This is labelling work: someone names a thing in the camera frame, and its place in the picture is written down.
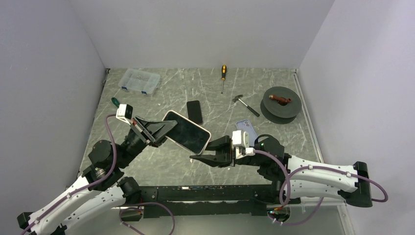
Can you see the black base frame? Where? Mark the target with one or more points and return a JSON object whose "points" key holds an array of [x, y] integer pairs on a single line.
{"points": [[254, 200]]}

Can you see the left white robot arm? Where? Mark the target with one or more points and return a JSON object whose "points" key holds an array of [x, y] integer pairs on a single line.
{"points": [[102, 185]]}

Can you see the black filament spool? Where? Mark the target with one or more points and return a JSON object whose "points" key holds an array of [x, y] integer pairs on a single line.
{"points": [[280, 105]]}

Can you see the green handled screwdriver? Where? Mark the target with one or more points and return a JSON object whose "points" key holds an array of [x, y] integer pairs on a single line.
{"points": [[115, 101]]}

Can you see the small black handled hammer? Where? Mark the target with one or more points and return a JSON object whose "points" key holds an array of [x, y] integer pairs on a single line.
{"points": [[238, 98]]}

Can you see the clear plastic screw box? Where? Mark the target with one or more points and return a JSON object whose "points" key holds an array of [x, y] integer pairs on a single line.
{"points": [[139, 81]]}

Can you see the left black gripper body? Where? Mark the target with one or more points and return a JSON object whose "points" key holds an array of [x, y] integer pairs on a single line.
{"points": [[136, 143]]}

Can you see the brown red tool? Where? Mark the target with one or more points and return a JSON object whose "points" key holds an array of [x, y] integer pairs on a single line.
{"points": [[280, 100]]}

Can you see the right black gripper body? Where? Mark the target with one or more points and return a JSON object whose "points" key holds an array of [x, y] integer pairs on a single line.
{"points": [[251, 160]]}

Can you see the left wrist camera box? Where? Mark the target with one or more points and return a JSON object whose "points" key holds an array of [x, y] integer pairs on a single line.
{"points": [[124, 113]]}

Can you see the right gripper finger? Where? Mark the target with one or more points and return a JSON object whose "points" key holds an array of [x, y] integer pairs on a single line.
{"points": [[221, 144], [221, 160]]}

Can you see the purple phone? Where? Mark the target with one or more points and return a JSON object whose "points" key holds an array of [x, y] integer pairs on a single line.
{"points": [[194, 111]]}

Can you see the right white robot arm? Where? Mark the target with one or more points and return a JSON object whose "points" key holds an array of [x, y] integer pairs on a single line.
{"points": [[292, 176]]}

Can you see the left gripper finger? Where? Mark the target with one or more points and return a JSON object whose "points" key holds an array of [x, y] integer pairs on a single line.
{"points": [[155, 127], [158, 137]]}

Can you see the orange black screwdriver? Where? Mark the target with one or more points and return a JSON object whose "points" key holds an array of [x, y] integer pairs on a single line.
{"points": [[223, 77]]}

